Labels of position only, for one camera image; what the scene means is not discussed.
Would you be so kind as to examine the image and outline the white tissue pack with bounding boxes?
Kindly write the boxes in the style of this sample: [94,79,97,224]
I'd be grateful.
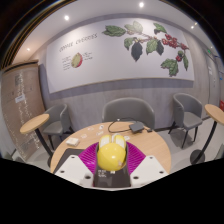
[65,136,81,148]

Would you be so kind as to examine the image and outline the beige perforated wall cabinet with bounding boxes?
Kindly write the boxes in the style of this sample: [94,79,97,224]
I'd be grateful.
[0,60,47,162]

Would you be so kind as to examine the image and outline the small round wooden side table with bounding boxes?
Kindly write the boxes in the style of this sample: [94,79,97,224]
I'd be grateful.
[189,103,224,166]
[19,113,54,168]

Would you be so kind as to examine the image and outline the grey upholstered armchair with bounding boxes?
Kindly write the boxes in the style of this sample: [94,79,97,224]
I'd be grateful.
[42,103,73,149]
[168,92,204,150]
[101,97,156,132]

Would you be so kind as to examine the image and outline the black cable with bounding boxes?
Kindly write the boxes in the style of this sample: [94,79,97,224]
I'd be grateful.
[107,117,154,135]

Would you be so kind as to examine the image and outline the black power adapter block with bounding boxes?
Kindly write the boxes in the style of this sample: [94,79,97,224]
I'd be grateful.
[128,121,146,134]

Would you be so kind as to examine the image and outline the white plant wall mural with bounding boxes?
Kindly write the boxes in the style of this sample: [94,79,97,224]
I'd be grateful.
[45,17,195,95]

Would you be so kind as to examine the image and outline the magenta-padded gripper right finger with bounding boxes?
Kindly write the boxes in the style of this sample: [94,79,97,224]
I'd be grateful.
[111,141,169,189]

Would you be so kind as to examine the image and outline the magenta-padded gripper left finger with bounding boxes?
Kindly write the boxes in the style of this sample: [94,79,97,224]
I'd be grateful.
[54,142,113,188]

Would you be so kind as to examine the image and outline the ceiling spot lights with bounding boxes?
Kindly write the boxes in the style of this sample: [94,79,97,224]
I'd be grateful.
[25,1,198,53]

